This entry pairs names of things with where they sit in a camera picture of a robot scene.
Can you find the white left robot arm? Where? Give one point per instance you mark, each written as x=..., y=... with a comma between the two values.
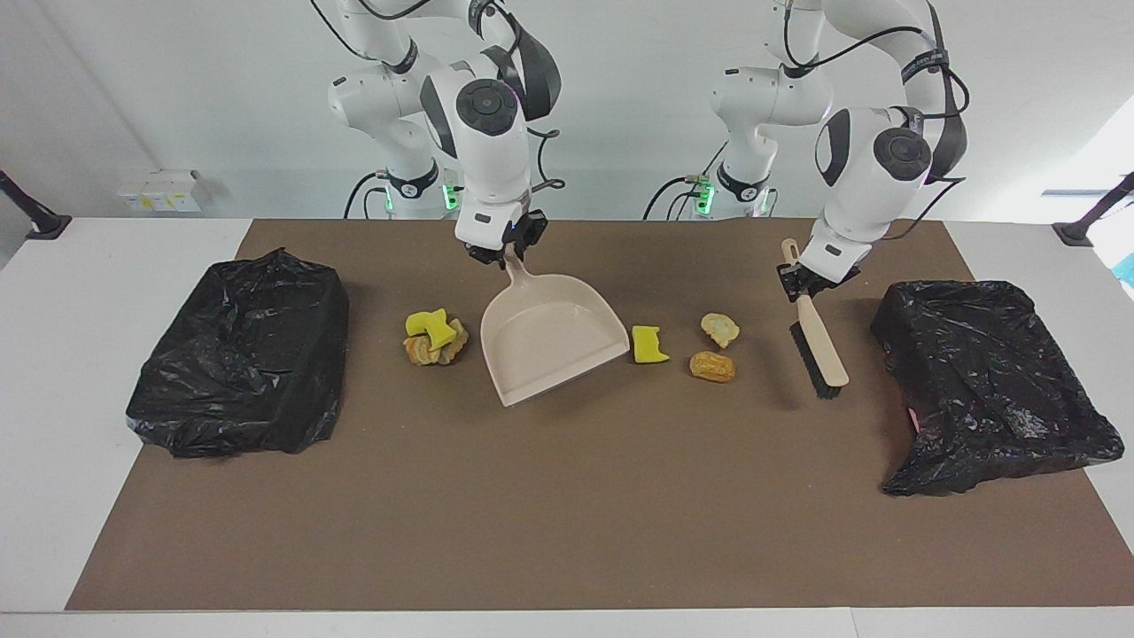
x=864, y=204

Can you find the light blue object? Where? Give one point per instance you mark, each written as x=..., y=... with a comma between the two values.
x=1127, y=270

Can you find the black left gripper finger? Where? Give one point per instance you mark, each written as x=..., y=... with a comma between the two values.
x=788, y=288
x=822, y=291

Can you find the pile of yellow scraps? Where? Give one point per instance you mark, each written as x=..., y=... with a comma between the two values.
x=416, y=322
x=440, y=335

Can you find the brown table mat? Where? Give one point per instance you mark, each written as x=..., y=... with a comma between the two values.
x=567, y=487

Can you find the pale cream toy nugget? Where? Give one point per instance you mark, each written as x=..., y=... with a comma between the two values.
x=719, y=330

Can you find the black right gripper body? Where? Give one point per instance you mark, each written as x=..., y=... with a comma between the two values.
x=530, y=227

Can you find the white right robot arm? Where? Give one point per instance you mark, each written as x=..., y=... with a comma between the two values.
x=487, y=159

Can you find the black camera stand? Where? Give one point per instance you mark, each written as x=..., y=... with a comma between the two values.
x=1085, y=226
x=40, y=221

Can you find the black bag lined bin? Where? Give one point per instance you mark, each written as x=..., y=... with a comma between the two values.
x=974, y=381
x=239, y=372

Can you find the beige plastic dustpan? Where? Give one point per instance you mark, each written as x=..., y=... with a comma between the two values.
x=549, y=346

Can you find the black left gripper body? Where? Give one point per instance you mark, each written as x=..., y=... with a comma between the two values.
x=819, y=279

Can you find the orange striped toy croissant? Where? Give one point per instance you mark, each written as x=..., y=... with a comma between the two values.
x=416, y=353

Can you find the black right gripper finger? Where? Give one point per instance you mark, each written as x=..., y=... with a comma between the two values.
x=522, y=250
x=497, y=260

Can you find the white wall socket box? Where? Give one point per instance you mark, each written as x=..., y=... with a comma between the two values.
x=164, y=190

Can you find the golden brown toy nugget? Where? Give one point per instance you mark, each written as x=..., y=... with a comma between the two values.
x=713, y=367

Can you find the yellow sponge piece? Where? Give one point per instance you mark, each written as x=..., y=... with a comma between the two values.
x=648, y=347

